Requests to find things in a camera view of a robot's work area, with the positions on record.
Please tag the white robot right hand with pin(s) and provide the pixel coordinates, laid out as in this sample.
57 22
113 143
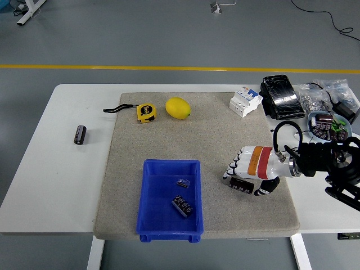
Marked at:
253 163

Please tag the black battery with white print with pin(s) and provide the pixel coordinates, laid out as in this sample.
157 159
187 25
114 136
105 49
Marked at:
182 206

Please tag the blue plastic box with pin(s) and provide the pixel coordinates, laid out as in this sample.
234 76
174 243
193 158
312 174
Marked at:
157 222

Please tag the black cylindrical battery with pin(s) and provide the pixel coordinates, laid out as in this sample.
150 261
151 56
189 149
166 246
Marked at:
80 135

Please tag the grey-brown mat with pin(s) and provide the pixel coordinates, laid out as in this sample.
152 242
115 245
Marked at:
197 140

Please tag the white circuit breaker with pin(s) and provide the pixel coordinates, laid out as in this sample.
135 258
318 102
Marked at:
244 102

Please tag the light blue bowl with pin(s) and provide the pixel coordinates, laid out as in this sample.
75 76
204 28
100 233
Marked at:
310 130

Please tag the small clear parts bag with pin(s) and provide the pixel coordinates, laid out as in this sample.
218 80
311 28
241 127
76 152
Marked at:
183 182

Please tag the black plastic-wrapped device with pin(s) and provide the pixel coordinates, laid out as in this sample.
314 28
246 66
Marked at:
282 97

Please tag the clear bag of silver nuts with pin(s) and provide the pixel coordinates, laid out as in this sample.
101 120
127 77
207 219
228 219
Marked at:
309 101

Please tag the yellow lemon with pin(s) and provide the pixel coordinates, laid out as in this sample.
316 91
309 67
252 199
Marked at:
177 108

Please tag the green plastic connectors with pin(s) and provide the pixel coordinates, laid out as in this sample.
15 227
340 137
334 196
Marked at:
339 124

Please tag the white table leg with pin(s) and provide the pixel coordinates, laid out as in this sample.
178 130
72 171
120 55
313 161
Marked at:
301 253
95 253

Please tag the large black power adapter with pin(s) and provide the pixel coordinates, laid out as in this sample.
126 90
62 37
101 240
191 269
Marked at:
344 110

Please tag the clear bag of blue parts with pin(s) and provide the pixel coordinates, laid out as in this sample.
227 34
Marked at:
341 91

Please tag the yellow tape measure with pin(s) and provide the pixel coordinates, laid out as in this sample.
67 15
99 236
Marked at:
146 113

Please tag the black table control panel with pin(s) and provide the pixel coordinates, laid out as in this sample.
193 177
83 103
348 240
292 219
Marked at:
348 236

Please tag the teal object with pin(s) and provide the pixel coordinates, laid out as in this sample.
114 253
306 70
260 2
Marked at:
4 4

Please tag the white desk frame foot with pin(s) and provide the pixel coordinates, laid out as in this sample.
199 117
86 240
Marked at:
28 12

